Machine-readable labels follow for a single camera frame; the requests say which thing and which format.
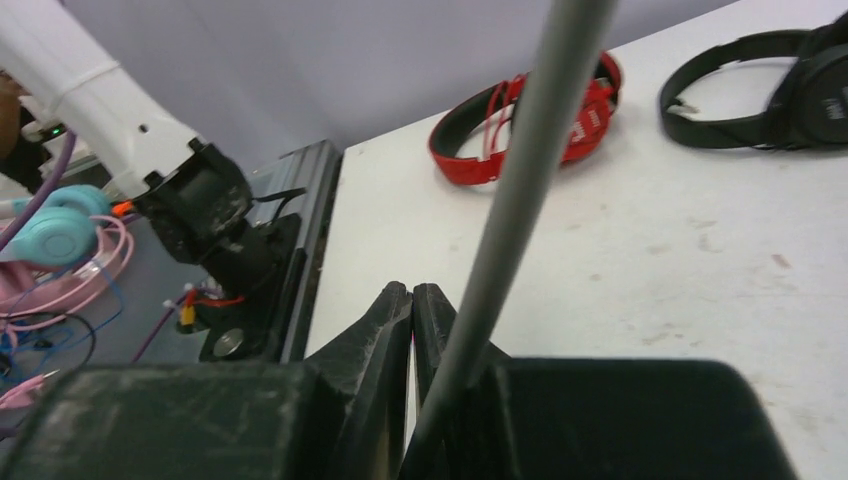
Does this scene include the pink teal headphones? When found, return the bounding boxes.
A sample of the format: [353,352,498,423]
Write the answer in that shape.
[1,185,135,363]

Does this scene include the red black headphones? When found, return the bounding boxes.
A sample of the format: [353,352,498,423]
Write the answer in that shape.
[427,51,623,186]

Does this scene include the red headphone cable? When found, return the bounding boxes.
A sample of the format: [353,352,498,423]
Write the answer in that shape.
[480,72,531,164]

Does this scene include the small black headphones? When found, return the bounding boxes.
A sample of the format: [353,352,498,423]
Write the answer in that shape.
[658,13,848,151]

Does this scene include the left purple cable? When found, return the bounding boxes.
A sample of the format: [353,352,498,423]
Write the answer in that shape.
[0,129,77,253]

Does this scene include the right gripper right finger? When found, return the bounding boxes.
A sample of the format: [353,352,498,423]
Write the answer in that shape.
[411,283,508,479]

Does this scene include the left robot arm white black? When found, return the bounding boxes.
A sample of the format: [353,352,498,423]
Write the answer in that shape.
[1,1,277,296]

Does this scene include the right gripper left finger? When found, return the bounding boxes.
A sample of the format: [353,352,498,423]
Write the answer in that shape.
[306,281,413,479]

